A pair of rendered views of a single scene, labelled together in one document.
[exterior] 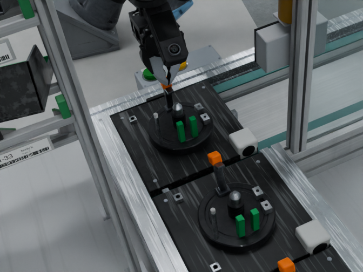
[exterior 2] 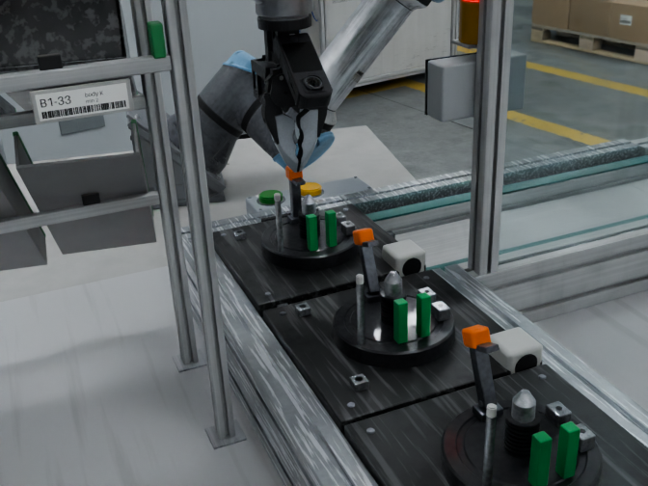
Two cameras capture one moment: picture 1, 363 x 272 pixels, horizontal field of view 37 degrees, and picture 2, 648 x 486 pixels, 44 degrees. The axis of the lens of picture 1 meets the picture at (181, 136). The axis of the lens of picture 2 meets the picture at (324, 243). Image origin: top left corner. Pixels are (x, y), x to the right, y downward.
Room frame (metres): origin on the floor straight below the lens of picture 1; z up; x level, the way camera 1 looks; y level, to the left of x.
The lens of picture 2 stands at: (-0.21, 0.07, 1.47)
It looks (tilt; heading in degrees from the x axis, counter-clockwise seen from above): 26 degrees down; 355
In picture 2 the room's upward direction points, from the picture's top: 3 degrees counter-clockwise
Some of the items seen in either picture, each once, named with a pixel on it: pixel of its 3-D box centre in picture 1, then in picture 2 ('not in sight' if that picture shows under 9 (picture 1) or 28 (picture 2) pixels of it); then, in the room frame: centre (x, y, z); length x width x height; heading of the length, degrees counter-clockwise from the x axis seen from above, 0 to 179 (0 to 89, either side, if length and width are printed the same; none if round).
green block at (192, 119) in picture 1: (193, 127); (331, 228); (0.77, -0.03, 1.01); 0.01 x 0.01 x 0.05; 17
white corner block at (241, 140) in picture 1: (243, 143); (404, 260); (0.74, -0.12, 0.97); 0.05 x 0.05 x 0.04; 17
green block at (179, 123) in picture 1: (181, 131); (311, 232); (0.76, 0.00, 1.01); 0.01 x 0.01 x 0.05; 17
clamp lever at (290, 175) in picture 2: (169, 95); (297, 193); (0.85, 0.01, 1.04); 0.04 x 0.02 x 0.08; 17
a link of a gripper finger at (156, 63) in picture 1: (154, 65); (280, 138); (0.86, 0.03, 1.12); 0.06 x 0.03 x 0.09; 17
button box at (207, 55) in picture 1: (179, 74); (310, 208); (1.04, -0.02, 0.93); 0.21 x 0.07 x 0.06; 107
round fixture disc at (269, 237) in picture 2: (180, 127); (310, 241); (0.81, 0.00, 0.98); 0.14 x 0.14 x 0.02
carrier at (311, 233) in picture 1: (236, 205); (393, 302); (0.56, -0.08, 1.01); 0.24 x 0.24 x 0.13; 17
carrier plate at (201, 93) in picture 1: (181, 133); (310, 253); (0.81, 0.00, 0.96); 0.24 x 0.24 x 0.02; 17
